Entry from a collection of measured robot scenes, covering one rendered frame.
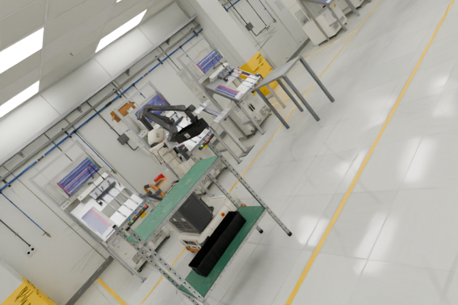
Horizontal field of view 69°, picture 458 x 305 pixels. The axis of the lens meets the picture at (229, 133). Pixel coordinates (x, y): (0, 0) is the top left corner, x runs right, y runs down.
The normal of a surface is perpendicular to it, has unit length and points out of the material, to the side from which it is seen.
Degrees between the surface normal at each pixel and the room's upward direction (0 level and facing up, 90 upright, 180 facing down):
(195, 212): 90
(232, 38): 90
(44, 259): 90
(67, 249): 90
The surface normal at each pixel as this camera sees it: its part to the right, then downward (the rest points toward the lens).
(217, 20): 0.50, -0.19
